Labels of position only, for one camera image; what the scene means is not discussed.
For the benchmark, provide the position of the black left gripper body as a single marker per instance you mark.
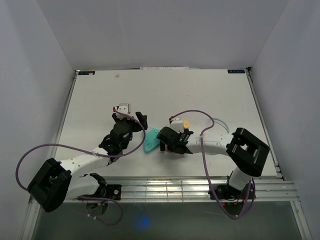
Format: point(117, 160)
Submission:
point(133, 127)

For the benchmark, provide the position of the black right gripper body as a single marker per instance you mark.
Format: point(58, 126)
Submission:
point(171, 149)

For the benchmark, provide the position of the yellow plug adapter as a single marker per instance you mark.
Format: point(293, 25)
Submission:
point(186, 124)

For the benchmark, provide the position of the teal triangular power strip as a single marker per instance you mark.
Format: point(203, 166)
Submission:
point(151, 141)

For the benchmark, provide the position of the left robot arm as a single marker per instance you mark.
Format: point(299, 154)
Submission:
point(50, 185)

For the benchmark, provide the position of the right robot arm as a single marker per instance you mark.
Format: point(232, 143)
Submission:
point(247, 151)

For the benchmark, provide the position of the left blue corner label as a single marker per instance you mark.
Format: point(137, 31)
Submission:
point(86, 73)

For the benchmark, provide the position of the blue corner label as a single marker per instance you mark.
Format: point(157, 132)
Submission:
point(236, 71)
point(86, 73)

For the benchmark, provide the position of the right blue corner label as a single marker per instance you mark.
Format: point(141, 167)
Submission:
point(236, 71)

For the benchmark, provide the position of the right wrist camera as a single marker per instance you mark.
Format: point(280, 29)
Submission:
point(177, 124)

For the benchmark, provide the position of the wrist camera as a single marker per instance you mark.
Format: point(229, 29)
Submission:
point(177, 124)
point(124, 108)

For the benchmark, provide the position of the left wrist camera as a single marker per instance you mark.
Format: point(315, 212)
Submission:
point(124, 108)

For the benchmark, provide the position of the aluminium front rail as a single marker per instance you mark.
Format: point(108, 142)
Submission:
point(187, 190)

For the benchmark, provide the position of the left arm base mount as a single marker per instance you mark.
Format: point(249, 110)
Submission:
point(109, 191)

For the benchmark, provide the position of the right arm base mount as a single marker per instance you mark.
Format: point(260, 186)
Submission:
point(225, 192)

